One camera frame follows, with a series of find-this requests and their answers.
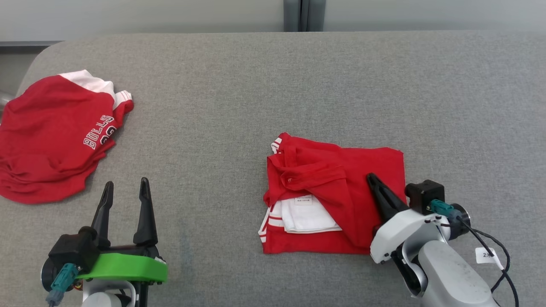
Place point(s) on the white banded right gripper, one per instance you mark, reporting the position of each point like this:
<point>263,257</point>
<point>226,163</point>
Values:
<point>401,230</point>

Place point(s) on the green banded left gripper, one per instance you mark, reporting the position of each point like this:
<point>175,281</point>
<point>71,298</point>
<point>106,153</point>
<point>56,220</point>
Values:
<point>128,266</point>

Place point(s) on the red Bulls jersey white sleeves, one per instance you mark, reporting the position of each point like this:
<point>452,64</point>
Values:
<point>341,170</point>

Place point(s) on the red Bulls shorts white trim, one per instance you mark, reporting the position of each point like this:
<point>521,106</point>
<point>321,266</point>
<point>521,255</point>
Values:
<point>42,149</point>

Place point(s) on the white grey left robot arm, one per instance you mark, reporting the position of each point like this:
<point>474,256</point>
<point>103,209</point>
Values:
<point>102,298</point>

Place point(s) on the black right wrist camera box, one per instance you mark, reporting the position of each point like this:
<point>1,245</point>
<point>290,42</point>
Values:
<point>424,194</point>

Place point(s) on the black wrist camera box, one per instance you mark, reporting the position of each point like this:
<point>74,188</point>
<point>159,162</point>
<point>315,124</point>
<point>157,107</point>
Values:
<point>424,194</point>
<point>70,251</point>

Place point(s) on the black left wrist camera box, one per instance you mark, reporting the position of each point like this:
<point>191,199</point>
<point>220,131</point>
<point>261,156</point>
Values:
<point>70,251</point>

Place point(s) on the grey cylindrical post foot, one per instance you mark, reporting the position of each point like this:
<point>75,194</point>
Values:
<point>318,15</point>
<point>292,15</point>

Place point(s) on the grey wall skirting strip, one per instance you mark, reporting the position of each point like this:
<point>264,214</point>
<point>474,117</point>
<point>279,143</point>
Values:
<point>25,43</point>

